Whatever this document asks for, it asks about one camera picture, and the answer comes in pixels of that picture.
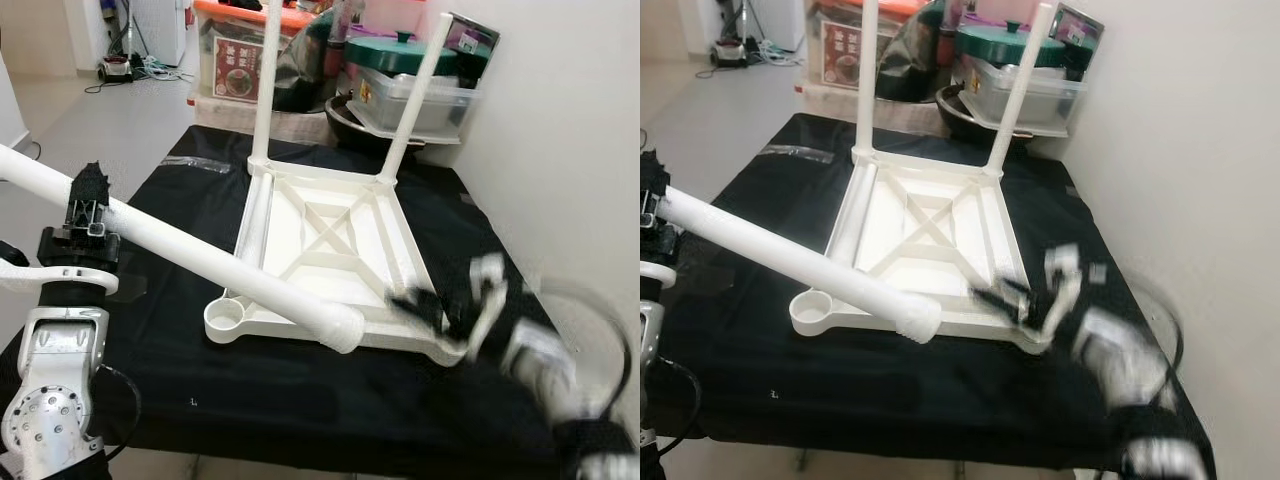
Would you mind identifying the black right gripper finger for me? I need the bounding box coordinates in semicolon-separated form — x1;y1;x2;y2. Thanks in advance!
385;288;451;336
970;280;1041;326

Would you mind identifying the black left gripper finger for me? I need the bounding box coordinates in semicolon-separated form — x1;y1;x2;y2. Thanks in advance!
66;162;113;233
640;150;671;236

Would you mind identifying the white plastic table leg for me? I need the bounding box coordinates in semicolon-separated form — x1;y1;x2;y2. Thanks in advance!
855;0;881;161
655;185;943;344
0;143;366;354
250;0;286;171
985;3;1056;176
235;170;276;276
825;160;866;266
378;12;456;186

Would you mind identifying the white plastic table top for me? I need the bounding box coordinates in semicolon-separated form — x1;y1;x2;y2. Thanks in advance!
788;150;1056;353
203;155;471;366

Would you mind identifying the black tablecloth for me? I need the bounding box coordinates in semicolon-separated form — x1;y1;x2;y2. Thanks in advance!
640;112;1216;476
0;125;641;479

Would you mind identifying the beige cloth covered bench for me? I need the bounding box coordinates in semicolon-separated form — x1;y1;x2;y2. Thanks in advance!
192;95;341;146
798;80;946;131

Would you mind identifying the white household appliance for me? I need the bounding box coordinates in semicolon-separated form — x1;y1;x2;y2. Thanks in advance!
130;0;189;66
745;0;806;51

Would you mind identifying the storage box with orange lid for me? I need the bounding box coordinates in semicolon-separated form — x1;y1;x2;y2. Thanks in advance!
192;0;321;101
805;0;901;91

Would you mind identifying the black wok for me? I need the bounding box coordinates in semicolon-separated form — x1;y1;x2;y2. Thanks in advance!
325;92;431;151
935;85;1011;146

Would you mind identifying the clear plastic lidded container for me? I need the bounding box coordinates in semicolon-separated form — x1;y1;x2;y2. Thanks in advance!
352;65;481;136
960;55;1086;136

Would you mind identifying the black shiny bag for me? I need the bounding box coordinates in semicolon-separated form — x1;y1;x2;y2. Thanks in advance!
272;10;351;113
875;0;951;101

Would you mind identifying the green pot lid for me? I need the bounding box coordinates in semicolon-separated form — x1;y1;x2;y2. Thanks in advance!
955;20;1066;66
345;30;496;71

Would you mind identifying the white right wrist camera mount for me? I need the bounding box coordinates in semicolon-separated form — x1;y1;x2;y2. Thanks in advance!
1040;245;1111;341
465;253;511;361

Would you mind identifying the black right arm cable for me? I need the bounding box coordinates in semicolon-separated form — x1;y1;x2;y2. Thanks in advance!
1130;280;1186;401
540;280;633;401

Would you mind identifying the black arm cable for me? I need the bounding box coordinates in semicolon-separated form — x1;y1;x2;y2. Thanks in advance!
660;360;703;456
540;280;633;401
95;365;143;461
1130;280;1186;401

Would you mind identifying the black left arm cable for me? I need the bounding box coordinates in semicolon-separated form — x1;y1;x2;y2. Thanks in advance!
95;365;143;461
660;360;703;456

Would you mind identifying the dark picture frame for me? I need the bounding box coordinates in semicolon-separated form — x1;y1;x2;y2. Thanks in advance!
1050;3;1106;76
445;12;501;81

